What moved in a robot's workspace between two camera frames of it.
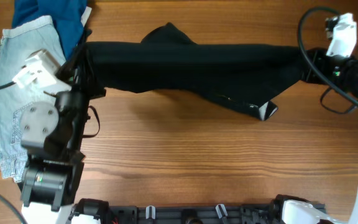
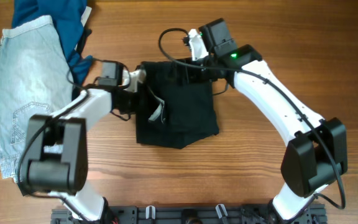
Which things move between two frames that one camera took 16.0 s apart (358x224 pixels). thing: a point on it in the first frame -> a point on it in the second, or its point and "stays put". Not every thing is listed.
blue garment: (68, 17) stays put
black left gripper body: (79, 79) -> (129, 101)
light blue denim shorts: (16, 45) stays put
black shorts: (245, 74) -> (173, 111)
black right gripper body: (317, 66) -> (196, 69)
